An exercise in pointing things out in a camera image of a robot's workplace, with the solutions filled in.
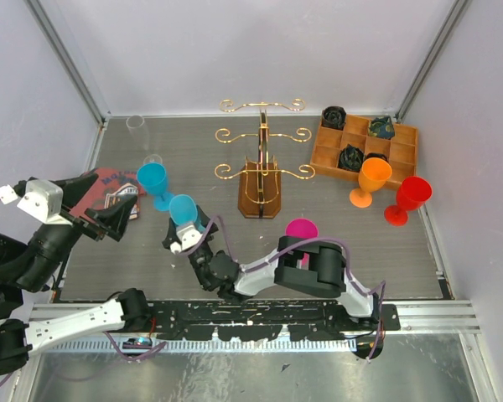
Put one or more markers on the clear wine glass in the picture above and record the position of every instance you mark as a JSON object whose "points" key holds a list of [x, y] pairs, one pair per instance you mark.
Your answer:
{"points": [[138, 129]]}

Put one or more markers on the blue wine glass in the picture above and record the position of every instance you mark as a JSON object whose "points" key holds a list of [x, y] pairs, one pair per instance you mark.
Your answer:
{"points": [[153, 178], [183, 210]]}

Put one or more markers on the colourful packet under left gripper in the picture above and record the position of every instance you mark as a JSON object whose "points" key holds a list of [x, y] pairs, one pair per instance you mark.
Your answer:
{"points": [[110, 188]]}

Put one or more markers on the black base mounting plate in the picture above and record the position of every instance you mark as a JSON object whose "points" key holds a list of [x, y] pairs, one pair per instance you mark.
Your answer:
{"points": [[305, 319]]}

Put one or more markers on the wooden compartment tray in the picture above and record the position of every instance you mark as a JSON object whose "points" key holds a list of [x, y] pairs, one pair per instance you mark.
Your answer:
{"points": [[400, 151]]}

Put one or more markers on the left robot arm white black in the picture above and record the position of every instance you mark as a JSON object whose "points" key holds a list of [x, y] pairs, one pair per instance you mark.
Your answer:
{"points": [[29, 266]]}

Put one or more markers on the pink wine glass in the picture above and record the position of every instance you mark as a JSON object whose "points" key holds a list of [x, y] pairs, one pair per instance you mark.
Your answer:
{"points": [[302, 228]]}

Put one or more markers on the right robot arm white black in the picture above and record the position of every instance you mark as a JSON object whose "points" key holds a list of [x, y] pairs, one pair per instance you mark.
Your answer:
{"points": [[320, 267]]}

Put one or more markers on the gold wire glass rack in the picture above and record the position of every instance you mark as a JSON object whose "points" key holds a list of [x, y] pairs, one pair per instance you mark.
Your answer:
{"points": [[260, 180]]}

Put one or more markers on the white slotted cable duct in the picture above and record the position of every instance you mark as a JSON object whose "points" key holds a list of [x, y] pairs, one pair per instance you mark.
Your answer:
{"points": [[100, 344]]}

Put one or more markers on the dark rolled cloth front right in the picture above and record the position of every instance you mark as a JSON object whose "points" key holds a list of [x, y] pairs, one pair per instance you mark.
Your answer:
{"points": [[377, 155]]}

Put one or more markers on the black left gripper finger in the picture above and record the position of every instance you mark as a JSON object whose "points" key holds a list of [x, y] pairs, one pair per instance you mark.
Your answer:
{"points": [[113, 221], [66, 192]]}

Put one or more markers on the dark rolled cloth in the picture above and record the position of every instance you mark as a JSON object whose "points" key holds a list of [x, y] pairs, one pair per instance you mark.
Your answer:
{"points": [[334, 117], [351, 159], [381, 127], [377, 155]]}

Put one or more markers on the dark rolled cloth front left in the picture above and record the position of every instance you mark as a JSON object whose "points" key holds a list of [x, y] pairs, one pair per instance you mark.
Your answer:
{"points": [[351, 159]]}

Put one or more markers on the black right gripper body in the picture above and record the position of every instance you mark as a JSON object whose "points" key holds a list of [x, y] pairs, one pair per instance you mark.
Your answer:
{"points": [[202, 255]]}

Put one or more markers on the dark rolled cloth rear right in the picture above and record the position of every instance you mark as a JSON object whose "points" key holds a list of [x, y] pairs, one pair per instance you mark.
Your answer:
{"points": [[381, 127]]}

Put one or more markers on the dark rolled cloth rear left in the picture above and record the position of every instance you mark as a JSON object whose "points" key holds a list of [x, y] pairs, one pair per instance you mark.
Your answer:
{"points": [[334, 117]]}

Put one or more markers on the red wine glass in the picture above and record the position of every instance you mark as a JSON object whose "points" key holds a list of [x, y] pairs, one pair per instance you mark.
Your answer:
{"points": [[413, 193]]}

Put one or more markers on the orange wine glass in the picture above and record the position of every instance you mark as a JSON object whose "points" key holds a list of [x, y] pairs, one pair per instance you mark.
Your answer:
{"points": [[374, 173]]}

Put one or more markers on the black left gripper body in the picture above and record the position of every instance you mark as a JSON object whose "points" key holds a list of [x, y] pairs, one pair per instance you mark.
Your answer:
{"points": [[84, 226]]}

